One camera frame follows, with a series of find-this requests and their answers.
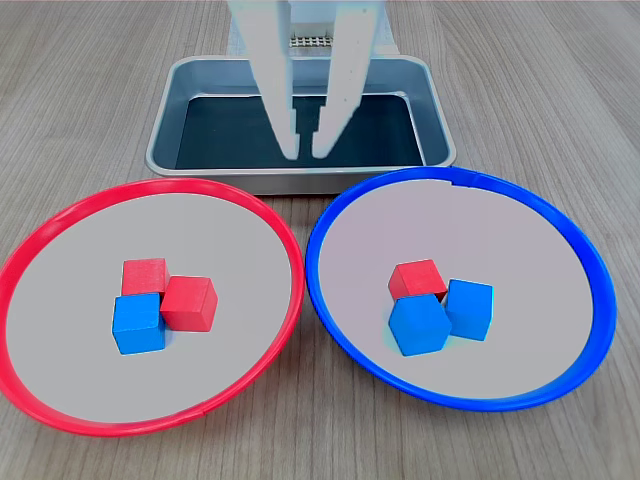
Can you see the red cube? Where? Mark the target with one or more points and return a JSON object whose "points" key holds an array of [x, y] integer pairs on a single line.
{"points": [[190, 302], [417, 280], [142, 275]]}

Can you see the blue cube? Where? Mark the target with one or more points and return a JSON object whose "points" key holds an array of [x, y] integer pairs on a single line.
{"points": [[137, 322], [470, 310], [420, 325]]}

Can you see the pale perforated plate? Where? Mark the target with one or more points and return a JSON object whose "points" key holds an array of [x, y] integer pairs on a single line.
{"points": [[312, 41]]}

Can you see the black mat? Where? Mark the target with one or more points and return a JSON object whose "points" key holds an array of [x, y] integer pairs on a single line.
{"points": [[225, 135]]}

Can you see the steel tray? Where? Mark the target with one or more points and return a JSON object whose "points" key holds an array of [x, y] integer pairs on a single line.
{"points": [[300, 180]]}

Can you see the blue-rimmed white plate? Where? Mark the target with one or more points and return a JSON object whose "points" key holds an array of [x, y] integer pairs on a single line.
{"points": [[525, 250]]}

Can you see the red-rimmed white plate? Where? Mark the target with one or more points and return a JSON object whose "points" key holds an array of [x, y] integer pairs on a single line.
{"points": [[75, 325]]}

